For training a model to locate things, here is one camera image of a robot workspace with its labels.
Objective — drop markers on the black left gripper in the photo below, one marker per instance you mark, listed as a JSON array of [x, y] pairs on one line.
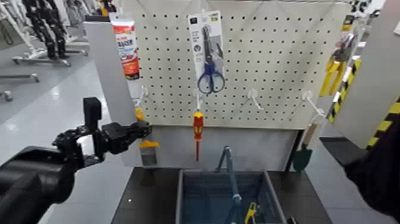
[[118, 137]]

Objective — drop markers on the yellow paint brush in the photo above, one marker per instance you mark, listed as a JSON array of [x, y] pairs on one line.
[[148, 145]]

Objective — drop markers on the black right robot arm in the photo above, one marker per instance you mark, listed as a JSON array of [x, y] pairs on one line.
[[378, 175]]

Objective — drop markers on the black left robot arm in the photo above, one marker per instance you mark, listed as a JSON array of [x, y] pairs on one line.
[[31, 181]]

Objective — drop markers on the blue gray crate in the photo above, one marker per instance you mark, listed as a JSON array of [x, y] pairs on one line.
[[212, 197]]

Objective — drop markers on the white pegboard hook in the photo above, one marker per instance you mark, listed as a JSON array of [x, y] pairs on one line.
[[312, 103], [254, 97], [143, 94], [197, 100]]

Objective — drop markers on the red yellow screwdriver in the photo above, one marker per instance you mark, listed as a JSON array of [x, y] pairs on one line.
[[198, 123]]

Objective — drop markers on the gray side panel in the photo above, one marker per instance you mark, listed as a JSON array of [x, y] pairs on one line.
[[109, 78]]

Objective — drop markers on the red white sealant tube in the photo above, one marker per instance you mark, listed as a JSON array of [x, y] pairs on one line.
[[127, 47]]

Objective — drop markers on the gray lower back panel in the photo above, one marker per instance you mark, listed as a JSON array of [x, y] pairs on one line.
[[243, 147]]

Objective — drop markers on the blue scissors in package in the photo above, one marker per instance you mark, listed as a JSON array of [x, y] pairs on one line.
[[207, 47]]

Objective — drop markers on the small yellow tool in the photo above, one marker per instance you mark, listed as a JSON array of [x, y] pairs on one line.
[[250, 212]]

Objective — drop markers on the gray wheeled base leg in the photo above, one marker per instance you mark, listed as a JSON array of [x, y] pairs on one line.
[[18, 77]]

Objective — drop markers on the white pegboard panel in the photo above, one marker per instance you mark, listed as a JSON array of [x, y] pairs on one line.
[[265, 62]]

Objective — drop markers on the black humanoid robot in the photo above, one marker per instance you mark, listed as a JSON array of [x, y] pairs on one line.
[[47, 28]]

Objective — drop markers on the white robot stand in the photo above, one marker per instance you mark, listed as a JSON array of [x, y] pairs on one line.
[[22, 40]]

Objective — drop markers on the yellow pliers in package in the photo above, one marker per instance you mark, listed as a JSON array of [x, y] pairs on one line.
[[333, 72]]

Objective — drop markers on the gray panel striped edge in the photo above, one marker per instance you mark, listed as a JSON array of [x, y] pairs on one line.
[[372, 78]]

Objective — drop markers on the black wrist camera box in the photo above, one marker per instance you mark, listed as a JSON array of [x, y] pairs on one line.
[[92, 112]]

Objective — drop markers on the black flat base plate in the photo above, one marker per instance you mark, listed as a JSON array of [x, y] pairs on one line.
[[340, 150]]

